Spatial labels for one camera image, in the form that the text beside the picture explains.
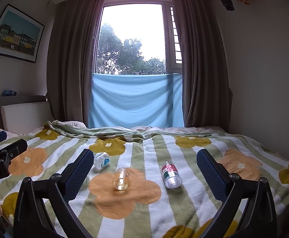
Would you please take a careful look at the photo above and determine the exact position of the light blue cloth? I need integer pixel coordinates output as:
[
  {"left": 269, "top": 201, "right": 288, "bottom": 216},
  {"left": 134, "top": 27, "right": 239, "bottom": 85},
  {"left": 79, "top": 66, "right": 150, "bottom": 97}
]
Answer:
[{"left": 88, "top": 73, "right": 185, "bottom": 129}]

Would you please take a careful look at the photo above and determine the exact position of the clear bottle with red label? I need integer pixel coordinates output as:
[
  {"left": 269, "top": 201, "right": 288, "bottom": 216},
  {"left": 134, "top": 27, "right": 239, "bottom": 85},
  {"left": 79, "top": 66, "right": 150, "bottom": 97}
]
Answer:
[{"left": 161, "top": 161, "right": 183, "bottom": 189}]

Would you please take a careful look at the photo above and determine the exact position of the white headboard cushion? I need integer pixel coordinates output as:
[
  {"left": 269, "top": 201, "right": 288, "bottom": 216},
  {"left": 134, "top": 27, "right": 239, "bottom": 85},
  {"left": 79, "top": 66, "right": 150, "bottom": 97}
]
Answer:
[{"left": 1, "top": 102, "right": 54, "bottom": 133}]

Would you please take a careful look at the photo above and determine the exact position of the white bottle with blue label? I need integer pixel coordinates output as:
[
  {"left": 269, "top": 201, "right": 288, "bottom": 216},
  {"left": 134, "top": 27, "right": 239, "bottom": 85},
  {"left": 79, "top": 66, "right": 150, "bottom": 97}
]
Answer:
[{"left": 93, "top": 152, "right": 110, "bottom": 171}]

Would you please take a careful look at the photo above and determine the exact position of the window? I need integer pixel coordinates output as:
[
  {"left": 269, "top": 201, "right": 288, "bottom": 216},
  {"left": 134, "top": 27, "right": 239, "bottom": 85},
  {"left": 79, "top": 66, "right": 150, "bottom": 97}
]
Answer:
[{"left": 94, "top": 0, "right": 184, "bottom": 76}]

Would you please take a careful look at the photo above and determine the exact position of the framed picture of houses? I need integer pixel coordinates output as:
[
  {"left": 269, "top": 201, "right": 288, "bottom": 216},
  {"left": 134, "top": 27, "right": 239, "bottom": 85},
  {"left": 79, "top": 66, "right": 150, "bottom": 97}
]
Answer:
[{"left": 0, "top": 4, "right": 45, "bottom": 63}]

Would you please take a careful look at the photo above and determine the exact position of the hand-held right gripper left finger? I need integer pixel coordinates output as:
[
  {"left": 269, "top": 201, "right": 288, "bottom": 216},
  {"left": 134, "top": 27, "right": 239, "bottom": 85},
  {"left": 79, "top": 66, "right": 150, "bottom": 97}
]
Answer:
[{"left": 13, "top": 149, "right": 94, "bottom": 238}]

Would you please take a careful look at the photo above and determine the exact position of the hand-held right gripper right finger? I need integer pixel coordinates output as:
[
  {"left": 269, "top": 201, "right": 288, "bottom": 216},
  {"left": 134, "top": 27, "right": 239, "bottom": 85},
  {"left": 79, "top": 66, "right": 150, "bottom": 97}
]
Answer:
[{"left": 196, "top": 149, "right": 278, "bottom": 238}]

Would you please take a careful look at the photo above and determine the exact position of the pale pink quilt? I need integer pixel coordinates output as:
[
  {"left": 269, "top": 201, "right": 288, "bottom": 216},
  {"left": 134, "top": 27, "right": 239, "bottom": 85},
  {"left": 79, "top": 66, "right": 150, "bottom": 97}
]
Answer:
[{"left": 60, "top": 120, "right": 225, "bottom": 134}]

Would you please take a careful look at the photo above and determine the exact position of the brown curtain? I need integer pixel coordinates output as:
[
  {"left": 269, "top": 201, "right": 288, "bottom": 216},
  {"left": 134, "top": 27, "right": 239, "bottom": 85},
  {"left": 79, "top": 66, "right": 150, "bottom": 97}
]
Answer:
[
  {"left": 46, "top": 0, "right": 106, "bottom": 129},
  {"left": 172, "top": 0, "right": 234, "bottom": 129}
]

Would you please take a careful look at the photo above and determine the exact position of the flower print striped blanket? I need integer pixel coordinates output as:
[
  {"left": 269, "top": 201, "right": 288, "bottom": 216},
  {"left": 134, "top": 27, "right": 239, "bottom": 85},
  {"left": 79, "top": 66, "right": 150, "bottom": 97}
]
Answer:
[{"left": 0, "top": 120, "right": 289, "bottom": 238}]

